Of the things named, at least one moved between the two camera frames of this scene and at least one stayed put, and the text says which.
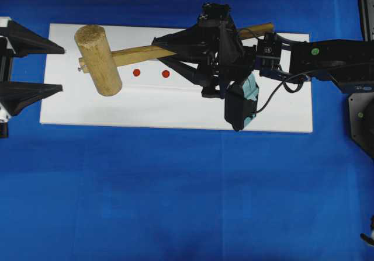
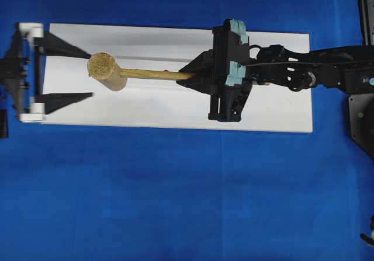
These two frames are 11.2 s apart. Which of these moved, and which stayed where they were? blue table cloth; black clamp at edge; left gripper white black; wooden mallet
Moved: left gripper white black; wooden mallet
Stayed: black clamp at edge; blue table cloth
